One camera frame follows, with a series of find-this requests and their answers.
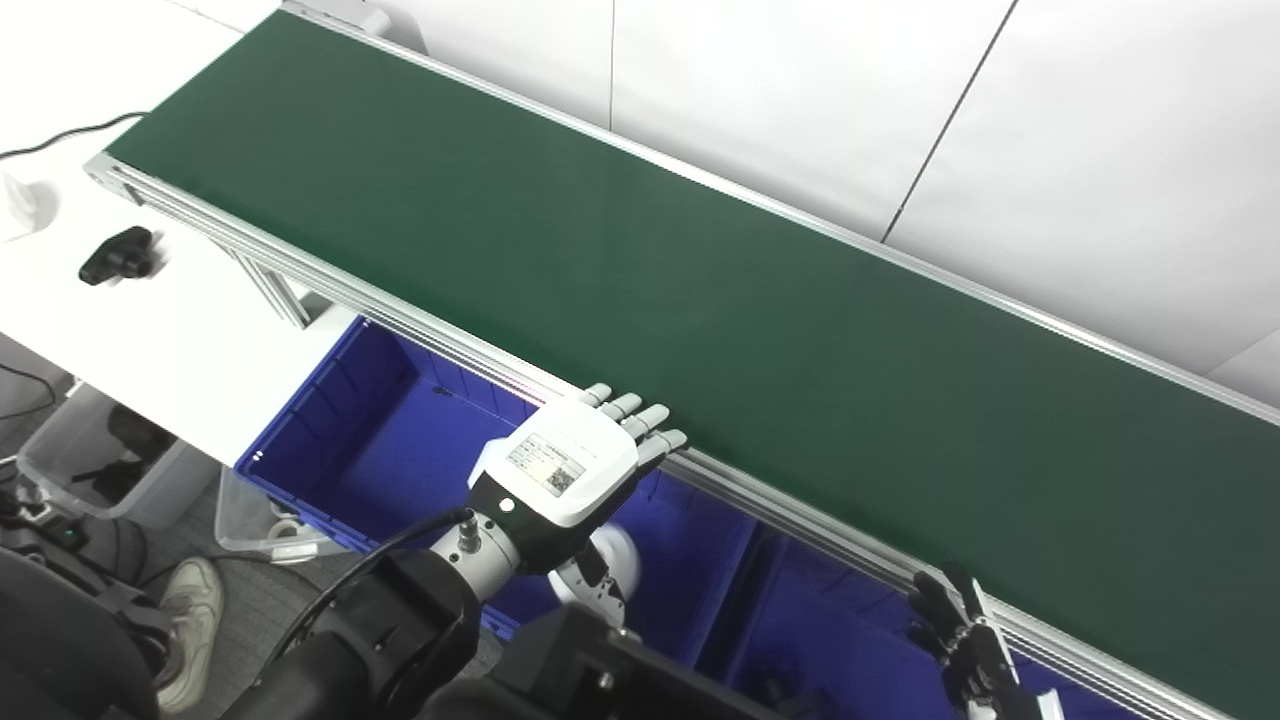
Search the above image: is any small black handheld device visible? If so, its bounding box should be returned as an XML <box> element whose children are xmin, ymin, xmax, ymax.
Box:
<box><xmin>77</xmin><ymin>225</ymin><xmax>163</xmax><ymax>288</ymax></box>

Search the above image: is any white sneaker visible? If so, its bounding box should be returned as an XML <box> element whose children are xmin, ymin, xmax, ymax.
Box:
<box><xmin>154</xmin><ymin>557</ymin><xmax>227</xmax><ymax>714</ymax></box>

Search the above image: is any blue plastic bin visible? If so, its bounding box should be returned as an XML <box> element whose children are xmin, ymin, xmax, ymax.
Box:
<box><xmin>694</xmin><ymin>527</ymin><xmax>1153</xmax><ymax>720</ymax></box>
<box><xmin>236</xmin><ymin>314</ymin><xmax>763</xmax><ymax>667</ymax></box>

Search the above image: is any black power cable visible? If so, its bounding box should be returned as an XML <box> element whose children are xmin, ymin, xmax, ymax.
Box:
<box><xmin>0</xmin><ymin>111</ymin><xmax>150</xmax><ymax>162</ymax></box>

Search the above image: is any black power strip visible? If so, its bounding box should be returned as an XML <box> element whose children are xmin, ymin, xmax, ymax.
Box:
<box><xmin>28</xmin><ymin>512</ymin><xmax>96</xmax><ymax>553</ymax></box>

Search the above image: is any white plastic part with hole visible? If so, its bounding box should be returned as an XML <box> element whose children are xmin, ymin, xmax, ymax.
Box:
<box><xmin>547</xmin><ymin>522</ymin><xmax>642</xmax><ymax>613</ymax></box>

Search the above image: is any clear plastic storage box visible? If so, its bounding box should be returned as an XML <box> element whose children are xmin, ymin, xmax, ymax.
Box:
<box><xmin>214</xmin><ymin>464</ymin><xmax>348</xmax><ymax>563</ymax></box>
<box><xmin>17</xmin><ymin>384</ymin><xmax>218</xmax><ymax>532</ymax></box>

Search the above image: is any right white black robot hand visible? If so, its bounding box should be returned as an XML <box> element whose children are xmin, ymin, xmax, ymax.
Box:
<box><xmin>907</xmin><ymin>564</ymin><xmax>1063</xmax><ymax>720</ymax></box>

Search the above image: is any green conveyor belt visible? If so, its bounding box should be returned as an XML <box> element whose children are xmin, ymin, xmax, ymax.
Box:
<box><xmin>104</xmin><ymin>9</ymin><xmax>1280</xmax><ymax>720</ymax></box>
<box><xmin>82</xmin><ymin>0</ymin><xmax>1280</xmax><ymax>720</ymax></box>

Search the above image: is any black robot torso cover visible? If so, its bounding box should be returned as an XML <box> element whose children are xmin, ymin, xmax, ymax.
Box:
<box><xmin>418</xmin><ymin>604</ymin><xmax>803</xmax><ymax>720</ymax></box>

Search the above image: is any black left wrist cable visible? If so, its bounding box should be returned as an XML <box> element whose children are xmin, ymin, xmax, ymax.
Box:
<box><xmin>254</xmin><ymin>506</ymin><xmax>473</xmax><ymax>693</ymax></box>

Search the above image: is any grey conveyor end housing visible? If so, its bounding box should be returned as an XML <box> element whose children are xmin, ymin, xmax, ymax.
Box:
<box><xmin>282</xmin><ymin>0</ymin><xmax>429</xmax><ymax>55</ymax></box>

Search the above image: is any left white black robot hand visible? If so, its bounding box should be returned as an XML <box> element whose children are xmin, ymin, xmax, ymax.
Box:
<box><xmin>467</xmin><ymin>382</ymin><xmax>690</xmax><ymax>632</ymax></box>

